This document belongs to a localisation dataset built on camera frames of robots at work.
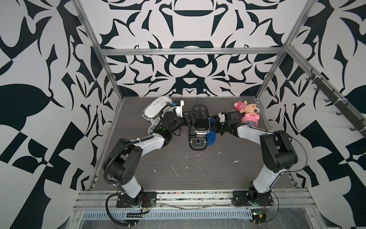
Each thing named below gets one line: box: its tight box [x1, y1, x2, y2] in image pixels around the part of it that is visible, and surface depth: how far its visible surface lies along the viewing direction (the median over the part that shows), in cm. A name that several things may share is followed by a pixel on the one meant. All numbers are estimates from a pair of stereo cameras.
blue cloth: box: [206, 116, 217, 146], surface depth 97 cm
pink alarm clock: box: [241, 113, 261, 128], surface depth 98 cm
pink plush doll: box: [233, 99, 260, 115], surface depth 107 cm
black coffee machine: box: [188, 104, 211, 152], surface depth 84 cm
